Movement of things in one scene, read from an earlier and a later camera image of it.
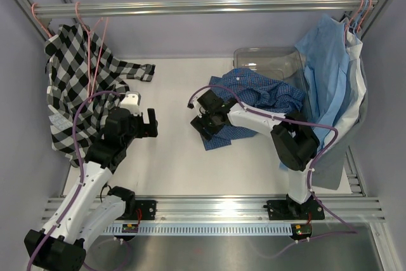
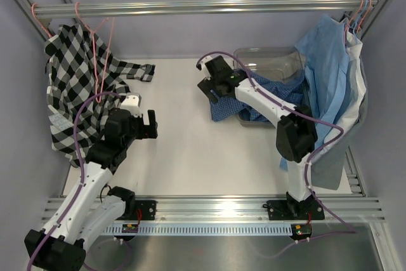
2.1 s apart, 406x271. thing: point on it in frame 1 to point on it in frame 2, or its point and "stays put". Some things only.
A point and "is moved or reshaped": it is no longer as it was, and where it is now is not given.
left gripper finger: x=152 y=122 stays put
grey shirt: x=330 y=165 stays put
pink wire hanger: x=91 y=84 is moved or reshaped
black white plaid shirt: x=84 y=82 stays put
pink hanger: x=40 y=24 stays put
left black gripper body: x=139 y=129 stays put
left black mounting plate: x=144 y=210 stays put
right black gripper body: x=207 y=121 to x=207 y=85
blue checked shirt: x=256 y=91 is moved or reshaped
